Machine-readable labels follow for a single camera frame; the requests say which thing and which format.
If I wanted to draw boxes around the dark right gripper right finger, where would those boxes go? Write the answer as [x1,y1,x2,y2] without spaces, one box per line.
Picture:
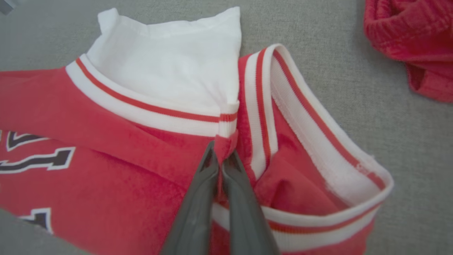
[221,151,280,255]

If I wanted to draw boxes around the red white-trimmed basketball jersey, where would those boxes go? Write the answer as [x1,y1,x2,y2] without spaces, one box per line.
[0,6,394,255]

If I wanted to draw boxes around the red Bulls 23 shorts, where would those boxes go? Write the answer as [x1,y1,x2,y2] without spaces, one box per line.
[364,0,453,103]

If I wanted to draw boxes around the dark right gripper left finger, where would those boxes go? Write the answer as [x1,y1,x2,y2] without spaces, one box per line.
[161,141,220,255]

